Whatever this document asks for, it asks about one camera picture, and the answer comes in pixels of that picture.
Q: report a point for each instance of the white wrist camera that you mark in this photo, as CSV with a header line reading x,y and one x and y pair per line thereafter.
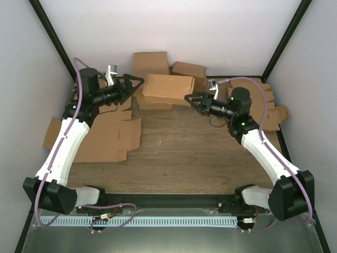
x,y
110,74
214,86

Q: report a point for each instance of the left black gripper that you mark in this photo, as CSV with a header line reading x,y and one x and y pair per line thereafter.
x,y
125,93

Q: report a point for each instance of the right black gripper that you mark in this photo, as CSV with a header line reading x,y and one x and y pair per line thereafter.
x,y
204,108

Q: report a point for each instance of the light blue cable duct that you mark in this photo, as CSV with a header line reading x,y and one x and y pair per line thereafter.
x,y
212,221

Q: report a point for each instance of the large folded cardboard box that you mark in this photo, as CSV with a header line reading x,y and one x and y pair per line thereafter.
x,y
145,63

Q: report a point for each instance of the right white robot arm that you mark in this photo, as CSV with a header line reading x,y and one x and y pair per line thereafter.
x,y
293,190

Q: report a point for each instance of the stack of flat cardboard blanks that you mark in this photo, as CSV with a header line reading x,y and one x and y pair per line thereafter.
x,y
275,115

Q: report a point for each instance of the left black frame post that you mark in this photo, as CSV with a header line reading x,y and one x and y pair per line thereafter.
x,y
48,27

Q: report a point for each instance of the small cardboard box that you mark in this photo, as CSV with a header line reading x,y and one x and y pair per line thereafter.
x,y
188,69
169,89
199,88

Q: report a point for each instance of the black frame post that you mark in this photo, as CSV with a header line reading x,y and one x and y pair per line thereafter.
x,y
287,35
48,27

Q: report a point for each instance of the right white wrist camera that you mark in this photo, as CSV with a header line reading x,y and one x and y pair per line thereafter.
x,y
214,86

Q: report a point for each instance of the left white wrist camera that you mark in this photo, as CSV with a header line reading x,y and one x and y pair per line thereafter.
x,y
110,74

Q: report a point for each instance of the large flat cardboard sheet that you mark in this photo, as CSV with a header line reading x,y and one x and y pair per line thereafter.
x,y
111,136

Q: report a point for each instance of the right black frame post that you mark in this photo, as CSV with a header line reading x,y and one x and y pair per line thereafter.
x,y
287,35

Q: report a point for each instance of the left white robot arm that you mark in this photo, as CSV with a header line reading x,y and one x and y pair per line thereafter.
x,y
48,190

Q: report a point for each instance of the small folded cardboard box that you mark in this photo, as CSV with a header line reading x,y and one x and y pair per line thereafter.
x,y
188,69

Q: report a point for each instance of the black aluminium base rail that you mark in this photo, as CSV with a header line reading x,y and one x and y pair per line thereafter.
x,y
223,203

